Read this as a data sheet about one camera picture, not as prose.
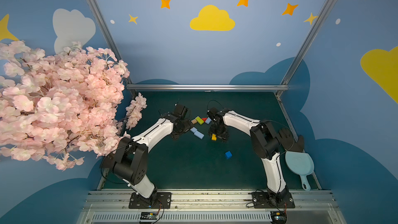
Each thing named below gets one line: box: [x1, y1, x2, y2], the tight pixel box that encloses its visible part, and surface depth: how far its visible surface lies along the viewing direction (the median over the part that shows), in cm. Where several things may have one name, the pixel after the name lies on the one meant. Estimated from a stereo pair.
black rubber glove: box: [276, 128, 304, 152], surface depth 97 cm
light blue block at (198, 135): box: [193, 130, 205, 140], surface depth 100 cm
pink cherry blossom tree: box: [0, 40, 148, 172], surface depth 55 cm
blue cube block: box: [224, 150, 233, 160], surface depth 90 cm
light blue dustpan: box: [285, 150, 315, 191], surface depth 87 cm
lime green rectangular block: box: [195, 116, 205, 125], surface depth 106 cm
